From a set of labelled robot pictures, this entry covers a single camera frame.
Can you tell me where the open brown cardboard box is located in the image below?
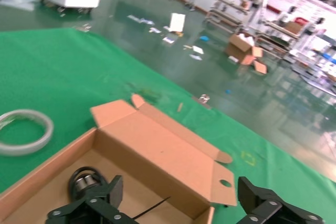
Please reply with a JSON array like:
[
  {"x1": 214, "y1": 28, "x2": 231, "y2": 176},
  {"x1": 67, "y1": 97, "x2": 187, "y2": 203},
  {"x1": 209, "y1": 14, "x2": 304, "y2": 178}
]
[{"x1": 0, "y1": 93, "x2": 238, "y2": 224}]

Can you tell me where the white black humanoid robot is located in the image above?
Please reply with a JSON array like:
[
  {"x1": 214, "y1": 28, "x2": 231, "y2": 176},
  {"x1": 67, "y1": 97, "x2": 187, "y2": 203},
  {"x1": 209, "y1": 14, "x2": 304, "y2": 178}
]
[{"x1": 251, "y1": 0, "x2": 266, "y2": 27}]

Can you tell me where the white tape roll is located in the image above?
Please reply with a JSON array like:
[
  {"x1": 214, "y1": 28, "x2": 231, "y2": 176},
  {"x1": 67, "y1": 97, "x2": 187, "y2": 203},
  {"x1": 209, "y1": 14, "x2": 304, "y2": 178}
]
[{"x1": 0, "y1": 109, "x2": 55, "y2": 157}]

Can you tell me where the silver binder clip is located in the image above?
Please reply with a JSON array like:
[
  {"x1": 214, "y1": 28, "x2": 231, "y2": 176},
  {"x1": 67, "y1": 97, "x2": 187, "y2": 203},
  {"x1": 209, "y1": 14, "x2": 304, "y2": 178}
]
[{"x1": 192, "y1": 93, "x2": 212, "y2": 110}]

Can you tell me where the white leaning sign on floor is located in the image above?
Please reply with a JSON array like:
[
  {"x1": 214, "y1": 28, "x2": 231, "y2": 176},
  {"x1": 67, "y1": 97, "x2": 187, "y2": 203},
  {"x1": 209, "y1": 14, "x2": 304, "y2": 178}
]
[{"x1": 170, "y1": 12, "x2": 186, "y2": 34}]

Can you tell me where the green table cloth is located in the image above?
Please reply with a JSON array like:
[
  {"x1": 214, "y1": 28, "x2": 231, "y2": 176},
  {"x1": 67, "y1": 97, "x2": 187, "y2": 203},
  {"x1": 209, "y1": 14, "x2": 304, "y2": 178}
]
[{"x1": 0, "y1": 27, "x2": 336, "y2": 224}]

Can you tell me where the large open cardboard box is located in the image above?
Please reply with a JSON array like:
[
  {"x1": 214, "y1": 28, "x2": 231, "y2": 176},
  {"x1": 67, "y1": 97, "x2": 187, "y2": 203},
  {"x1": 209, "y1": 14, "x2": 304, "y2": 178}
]
[{"x1": 226, "y1": 33, "x2": 269, "y2": 76}]

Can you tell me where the metal frame workbench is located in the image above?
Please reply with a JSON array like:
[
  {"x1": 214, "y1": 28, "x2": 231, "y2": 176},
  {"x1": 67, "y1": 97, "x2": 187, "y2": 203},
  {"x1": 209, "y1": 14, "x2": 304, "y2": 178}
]
[
  {"x1": 255, "y1": 20, "x2": 300, "y2": 59},
  {"x1": 205, "y1": 0, "x2": 245, "y2": 35}
]

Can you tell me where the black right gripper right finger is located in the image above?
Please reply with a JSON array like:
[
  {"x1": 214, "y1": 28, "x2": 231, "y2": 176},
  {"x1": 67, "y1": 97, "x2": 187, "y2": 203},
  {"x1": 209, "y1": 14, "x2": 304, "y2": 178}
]
[{"x1": 237, "y1": 176, "x2": 327, "y2": 224}]

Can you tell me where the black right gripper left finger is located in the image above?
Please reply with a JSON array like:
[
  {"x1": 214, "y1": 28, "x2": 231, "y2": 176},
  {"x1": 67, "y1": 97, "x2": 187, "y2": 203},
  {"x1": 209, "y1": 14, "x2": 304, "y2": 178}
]
[{"x1": 46, "y1": 174, "x2": 138, "y2": 224}]

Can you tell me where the clear plastic scrap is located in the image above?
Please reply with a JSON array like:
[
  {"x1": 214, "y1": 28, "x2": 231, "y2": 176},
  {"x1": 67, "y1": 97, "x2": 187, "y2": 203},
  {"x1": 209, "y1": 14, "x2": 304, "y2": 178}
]
[{"x1": 125, "y1": 81, "x2": 164, "y2": 104}]

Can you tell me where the black power cable with tie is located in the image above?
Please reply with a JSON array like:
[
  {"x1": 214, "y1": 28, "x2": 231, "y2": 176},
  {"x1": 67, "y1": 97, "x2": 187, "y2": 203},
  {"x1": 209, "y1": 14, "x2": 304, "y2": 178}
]
[{"x1": 68, "y1": 166, "x2": 172, "y2": 221}]

